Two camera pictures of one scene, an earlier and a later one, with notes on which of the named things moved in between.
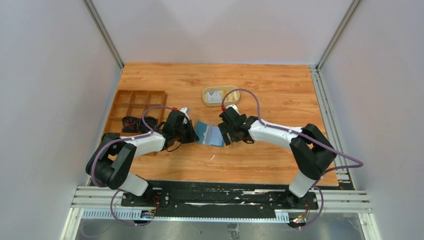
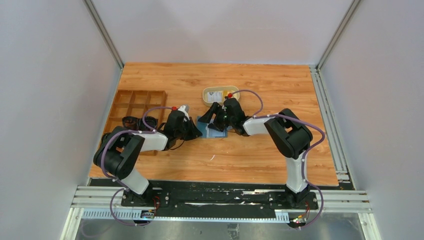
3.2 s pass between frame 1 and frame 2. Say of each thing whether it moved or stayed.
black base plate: stayed
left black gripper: stayed
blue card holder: moved
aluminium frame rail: stayed
